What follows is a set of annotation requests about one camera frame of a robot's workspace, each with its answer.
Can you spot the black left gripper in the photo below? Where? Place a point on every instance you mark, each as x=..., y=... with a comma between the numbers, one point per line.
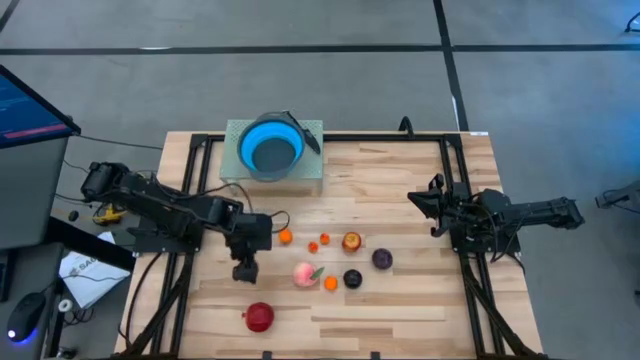
x=250, y=232

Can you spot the white label sticker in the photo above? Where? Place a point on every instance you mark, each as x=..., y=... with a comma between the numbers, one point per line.
x=479, y=133

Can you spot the red pomegranate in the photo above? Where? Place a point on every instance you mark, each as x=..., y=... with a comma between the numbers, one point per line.
x=260, y=317

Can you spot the pale green metal stand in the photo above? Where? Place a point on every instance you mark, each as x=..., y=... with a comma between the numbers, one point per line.
x=230, y=165

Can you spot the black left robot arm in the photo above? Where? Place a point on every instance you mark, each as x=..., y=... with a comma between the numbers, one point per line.
x=150, y=195

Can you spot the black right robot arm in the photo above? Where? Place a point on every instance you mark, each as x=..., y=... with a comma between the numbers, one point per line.
x=540, y=207

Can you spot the white tape roll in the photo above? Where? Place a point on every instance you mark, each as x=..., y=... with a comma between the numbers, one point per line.
x=65, y=305

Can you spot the black plum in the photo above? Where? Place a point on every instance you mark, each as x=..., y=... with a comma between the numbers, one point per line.
x=352, y=279

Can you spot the small orange-red pear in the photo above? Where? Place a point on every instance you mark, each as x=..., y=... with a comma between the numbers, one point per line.
x=313, y=247
x=324, y=239

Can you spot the computer monitor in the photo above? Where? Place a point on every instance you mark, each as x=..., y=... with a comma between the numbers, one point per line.
x=30, y=110

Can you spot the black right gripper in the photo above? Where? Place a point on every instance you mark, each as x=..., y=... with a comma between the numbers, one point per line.
x=457, y=210

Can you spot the purple plum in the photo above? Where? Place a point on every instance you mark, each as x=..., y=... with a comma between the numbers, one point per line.
x=382, y=259

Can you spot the orange mandarin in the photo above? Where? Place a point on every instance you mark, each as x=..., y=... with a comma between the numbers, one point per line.
x=285, y=236
x=330, y=283

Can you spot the yellow tool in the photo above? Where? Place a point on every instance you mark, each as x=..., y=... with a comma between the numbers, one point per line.
x=110, y=216

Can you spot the pink peach with leaf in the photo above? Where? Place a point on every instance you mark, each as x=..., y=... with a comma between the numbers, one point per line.
x=303, y=275

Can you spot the black computer mouse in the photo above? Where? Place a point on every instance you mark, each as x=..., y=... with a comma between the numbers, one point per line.
x=25, y=315

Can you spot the black aluminium table frame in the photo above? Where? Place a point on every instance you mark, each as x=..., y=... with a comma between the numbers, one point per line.
x=390, y=137

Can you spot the white paper booklet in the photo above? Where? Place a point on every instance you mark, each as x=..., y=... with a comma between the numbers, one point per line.
x=85, y=280

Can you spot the black table edge bracket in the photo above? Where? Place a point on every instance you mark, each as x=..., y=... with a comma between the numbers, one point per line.
x=375, y=355
x=266, y=355

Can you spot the blue collapsible strainer bowl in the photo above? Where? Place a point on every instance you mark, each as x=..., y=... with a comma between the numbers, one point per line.
x=250, y=145

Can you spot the red yellow apple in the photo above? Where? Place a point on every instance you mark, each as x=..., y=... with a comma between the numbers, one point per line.
x=351, y=242

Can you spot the grey computer case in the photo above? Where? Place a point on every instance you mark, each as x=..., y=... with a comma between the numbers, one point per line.
x=30, y=200

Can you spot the small black knob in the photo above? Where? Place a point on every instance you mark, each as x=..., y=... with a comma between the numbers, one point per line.
x=73, y=216

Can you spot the black chair leg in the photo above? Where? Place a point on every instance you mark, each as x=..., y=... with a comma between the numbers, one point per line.
x=634, y=22

